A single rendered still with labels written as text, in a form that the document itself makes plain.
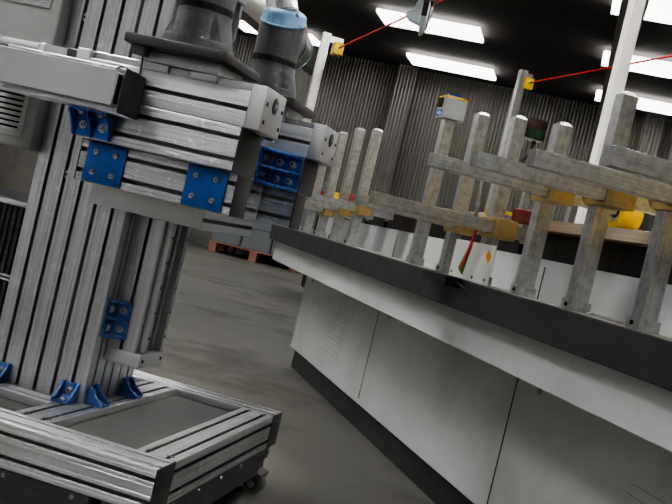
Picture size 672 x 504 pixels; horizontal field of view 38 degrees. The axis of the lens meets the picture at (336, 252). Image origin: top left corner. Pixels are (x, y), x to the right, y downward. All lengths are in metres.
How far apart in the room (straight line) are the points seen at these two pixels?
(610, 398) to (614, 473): 0.36
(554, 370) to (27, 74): 1.22
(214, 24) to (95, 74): 0.27
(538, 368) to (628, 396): 0.35
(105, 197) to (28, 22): 0.45
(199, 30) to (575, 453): 1.27
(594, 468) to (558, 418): 0.21
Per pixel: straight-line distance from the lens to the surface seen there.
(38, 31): 2.37
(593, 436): 2.33
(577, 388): 2.02
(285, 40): 2.53
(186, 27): 2.05
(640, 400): 1.83
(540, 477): 2.51
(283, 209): 2.45
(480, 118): 2.77
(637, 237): 2.22
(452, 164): 2.16
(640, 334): 1.79
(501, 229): 2.44
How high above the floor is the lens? 0.75
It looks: 1 degrees down
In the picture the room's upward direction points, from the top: 13 degrees clockwise
